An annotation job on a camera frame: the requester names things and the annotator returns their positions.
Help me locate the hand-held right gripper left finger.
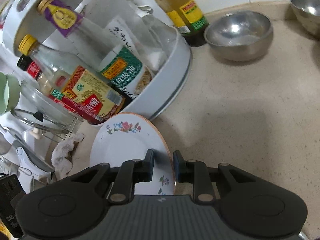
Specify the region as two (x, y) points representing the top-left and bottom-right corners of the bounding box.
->
(72, 149), (155, 203)

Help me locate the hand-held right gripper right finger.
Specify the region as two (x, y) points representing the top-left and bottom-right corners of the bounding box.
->
(172, 150), (255, 202)

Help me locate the white plate orange rim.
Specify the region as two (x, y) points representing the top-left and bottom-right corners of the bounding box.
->
(89, 112), (175, 196)

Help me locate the white grey utensil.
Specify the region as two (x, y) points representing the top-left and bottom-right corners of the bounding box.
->
(15, 140), (55, 174)

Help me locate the crumpled white rag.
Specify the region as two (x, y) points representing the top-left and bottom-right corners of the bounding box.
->
(51, 132), (86, 180)

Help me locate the white two-tier rotating rack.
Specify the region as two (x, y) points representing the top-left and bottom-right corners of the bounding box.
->
(2, 0), (192, 120)

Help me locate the yellow cap vinegar bottle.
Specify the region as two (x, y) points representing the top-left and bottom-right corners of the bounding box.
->
(19, 35), (125, 125)

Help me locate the glass pot lid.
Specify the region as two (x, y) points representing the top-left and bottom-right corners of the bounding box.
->
(11, 80), (84, 135)

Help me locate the purple label sauce bottle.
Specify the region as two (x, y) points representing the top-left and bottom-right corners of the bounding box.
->
(37, 0), (153, 97)

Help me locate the pale green cup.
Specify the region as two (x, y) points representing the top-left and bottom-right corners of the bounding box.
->
(0, 72), (21, 117)

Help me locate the clear plastic bag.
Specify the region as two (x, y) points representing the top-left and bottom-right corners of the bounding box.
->
(105, 5), (175, 70)

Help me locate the red label sauce bottle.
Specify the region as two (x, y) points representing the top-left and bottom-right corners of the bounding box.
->
(17, 55), (83, 115)

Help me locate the steel bowl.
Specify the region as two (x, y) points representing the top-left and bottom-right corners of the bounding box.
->
(204, 10), (273, 62)
(290, 0), (320, 39)

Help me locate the green yellow label bottle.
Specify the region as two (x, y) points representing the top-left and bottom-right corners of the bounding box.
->
(142, 0), (210, 47)

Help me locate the metal wire lid rack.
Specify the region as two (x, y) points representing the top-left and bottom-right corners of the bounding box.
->
(42, 112), (84, 143)

